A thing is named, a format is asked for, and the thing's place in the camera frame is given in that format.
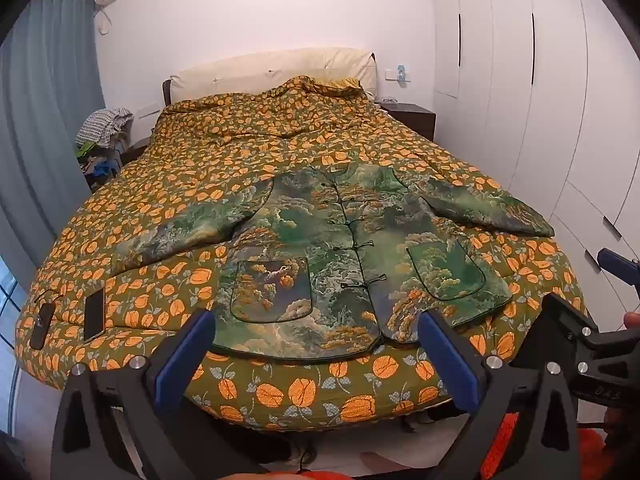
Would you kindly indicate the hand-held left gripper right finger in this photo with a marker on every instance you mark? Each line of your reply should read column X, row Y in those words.
column 447, row 360

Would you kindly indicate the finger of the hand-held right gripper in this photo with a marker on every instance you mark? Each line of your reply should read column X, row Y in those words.
column 620, row 265

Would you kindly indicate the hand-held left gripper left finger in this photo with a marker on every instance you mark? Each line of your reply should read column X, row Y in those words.
column 182, row 357

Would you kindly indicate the green landscape print jacket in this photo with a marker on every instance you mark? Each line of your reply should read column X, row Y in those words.
column 320, row 255

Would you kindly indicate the pile of clothes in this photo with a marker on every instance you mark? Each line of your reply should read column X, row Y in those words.
column 102, row 137

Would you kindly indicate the person's right hand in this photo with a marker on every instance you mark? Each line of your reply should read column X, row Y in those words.
column 634, row 321

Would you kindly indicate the person's orange clothing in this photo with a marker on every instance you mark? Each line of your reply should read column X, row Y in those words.
column 600, row 452

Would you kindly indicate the black phone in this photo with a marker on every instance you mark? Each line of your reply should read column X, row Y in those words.
column 94, row 314

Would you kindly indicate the black oval device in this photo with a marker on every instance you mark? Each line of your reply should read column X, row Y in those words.
column 42, row 326

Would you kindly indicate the white wardrobe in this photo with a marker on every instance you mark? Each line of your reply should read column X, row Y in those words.
column 540, row 90

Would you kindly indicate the orange leaf print quilt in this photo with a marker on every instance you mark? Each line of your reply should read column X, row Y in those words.
column 225, row 160

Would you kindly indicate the dark wooden nightstand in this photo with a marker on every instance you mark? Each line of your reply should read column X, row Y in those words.
column 410, row 116

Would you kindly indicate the blue-grey curtain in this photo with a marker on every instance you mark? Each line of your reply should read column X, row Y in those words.
column 45, row 125

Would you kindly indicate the beige padded headboard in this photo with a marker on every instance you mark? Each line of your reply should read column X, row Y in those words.
column 260, row 72

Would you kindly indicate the yellow patterned pillow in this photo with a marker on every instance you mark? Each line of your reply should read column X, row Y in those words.
column 342, row 83

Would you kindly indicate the white wall switch panel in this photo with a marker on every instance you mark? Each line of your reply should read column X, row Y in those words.
column 150, row 111

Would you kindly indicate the blue wall holder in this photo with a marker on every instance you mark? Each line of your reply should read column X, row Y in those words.
column 403, row 73

